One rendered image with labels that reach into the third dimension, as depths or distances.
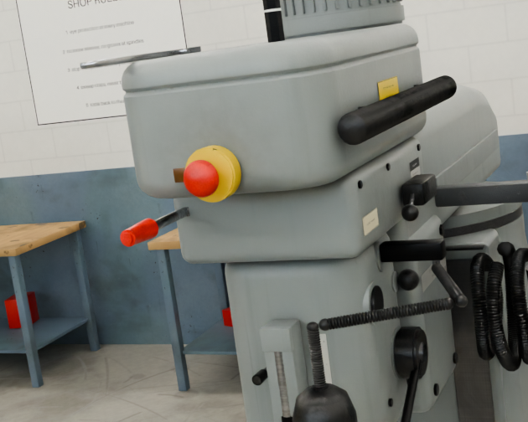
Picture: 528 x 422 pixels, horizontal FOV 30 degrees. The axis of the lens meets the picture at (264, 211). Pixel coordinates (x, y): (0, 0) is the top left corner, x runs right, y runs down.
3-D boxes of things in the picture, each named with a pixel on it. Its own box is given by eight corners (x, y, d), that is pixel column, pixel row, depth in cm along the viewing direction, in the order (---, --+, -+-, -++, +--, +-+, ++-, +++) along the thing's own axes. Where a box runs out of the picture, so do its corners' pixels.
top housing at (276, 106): (333, 191, 102) (313, 38, 99) (119, 205, 112) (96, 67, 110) (435, 129, 144) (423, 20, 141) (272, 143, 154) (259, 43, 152)
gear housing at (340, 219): (363, 260, 112) (353, 175, 111) (178, 267, 122) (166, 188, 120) (431, 201, 142) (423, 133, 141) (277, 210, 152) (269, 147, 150)
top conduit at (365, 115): (370, 144, 102) (365, 110, 102) (332, 147, 104) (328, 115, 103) (458, 97, 143) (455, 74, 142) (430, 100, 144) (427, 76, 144)
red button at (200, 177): (216, 198, 102) (210, 160, 101) (182, 200, 103) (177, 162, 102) (229, 192, 104) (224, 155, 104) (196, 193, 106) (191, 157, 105)
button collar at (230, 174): (238, 201, 104) (230, 145, 103) (188, 203, 106) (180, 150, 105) (245, 197, 106) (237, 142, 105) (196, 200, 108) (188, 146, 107)
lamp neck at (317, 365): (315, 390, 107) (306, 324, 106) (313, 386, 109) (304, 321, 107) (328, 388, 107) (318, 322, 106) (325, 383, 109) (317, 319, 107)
